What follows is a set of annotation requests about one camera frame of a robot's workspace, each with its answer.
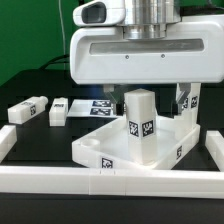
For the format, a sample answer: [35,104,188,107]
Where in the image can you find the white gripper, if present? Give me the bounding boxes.
[70,14,224,116]

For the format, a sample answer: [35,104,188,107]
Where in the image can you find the white desk top tray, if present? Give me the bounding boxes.
[72,116,200,170]

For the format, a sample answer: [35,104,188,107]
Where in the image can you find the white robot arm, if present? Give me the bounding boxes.
[70,0,224,114]

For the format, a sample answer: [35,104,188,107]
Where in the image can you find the white U-shaped fence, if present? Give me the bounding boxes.
[0,125,224,199]

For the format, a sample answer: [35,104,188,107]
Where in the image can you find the white marker base plate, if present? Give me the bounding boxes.
[68,99,123,118]

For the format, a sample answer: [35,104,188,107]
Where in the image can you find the black cable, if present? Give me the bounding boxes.
[38,53,71,70]

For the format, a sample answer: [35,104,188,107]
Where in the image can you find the white thin cable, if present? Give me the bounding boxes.
[58,0,67,70]

